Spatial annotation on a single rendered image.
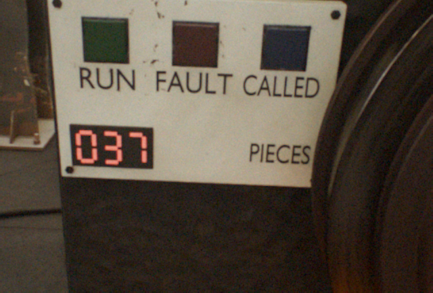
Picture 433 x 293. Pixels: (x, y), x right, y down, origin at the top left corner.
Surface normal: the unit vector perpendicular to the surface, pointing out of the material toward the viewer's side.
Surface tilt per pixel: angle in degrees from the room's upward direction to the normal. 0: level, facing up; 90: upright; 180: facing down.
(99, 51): 90
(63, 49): 90
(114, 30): 90
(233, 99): 90
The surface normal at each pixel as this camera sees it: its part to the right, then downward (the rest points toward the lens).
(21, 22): -0.05, 0.35
